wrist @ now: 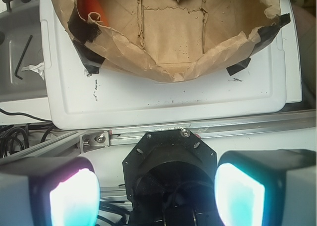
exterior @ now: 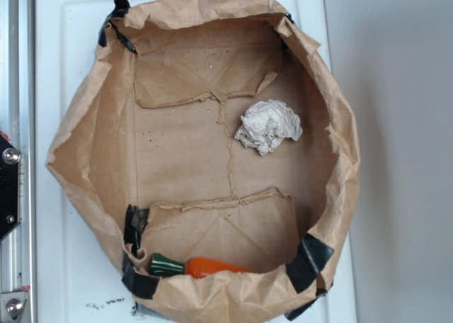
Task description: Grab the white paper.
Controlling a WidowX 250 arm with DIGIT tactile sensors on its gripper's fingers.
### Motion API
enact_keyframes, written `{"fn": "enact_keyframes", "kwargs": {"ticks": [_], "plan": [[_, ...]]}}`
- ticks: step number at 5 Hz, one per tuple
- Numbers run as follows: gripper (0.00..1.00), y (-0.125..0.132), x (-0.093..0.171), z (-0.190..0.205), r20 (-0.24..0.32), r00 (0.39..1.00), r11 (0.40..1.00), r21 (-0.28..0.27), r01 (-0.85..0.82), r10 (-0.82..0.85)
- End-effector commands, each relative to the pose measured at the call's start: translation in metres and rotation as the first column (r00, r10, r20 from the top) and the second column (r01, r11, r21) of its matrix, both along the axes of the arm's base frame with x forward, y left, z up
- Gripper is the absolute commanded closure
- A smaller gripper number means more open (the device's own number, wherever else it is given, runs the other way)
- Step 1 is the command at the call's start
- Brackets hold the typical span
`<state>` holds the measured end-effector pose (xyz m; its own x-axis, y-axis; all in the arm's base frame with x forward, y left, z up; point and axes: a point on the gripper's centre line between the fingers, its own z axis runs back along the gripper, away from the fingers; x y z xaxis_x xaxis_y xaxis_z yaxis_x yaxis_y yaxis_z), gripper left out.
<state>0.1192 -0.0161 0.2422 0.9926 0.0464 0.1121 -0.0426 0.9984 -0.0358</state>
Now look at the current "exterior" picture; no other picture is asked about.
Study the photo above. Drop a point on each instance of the white paper ball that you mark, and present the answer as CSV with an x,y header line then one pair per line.
x,y
266,124

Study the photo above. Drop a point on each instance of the brown paper bag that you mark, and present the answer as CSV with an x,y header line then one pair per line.
x,y
146,154

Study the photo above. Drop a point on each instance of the orange toy carrot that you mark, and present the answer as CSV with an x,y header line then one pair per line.
x,y
198,267

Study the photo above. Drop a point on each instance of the black mounting bracket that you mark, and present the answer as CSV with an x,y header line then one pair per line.
x,y
9,186

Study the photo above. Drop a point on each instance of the aluminium frame rail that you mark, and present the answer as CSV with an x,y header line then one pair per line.
x,y
18,303

